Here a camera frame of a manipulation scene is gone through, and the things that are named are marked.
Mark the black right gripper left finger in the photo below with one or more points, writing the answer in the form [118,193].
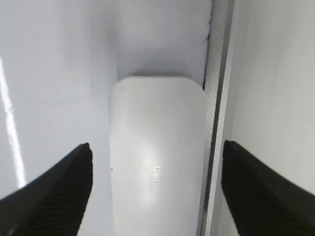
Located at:
[54,203]

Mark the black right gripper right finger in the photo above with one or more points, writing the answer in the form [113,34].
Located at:
[262,202]

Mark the white board eraser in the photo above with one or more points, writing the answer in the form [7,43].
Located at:
[156,148]

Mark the white board with grey frame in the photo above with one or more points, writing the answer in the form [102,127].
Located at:
[59,60]

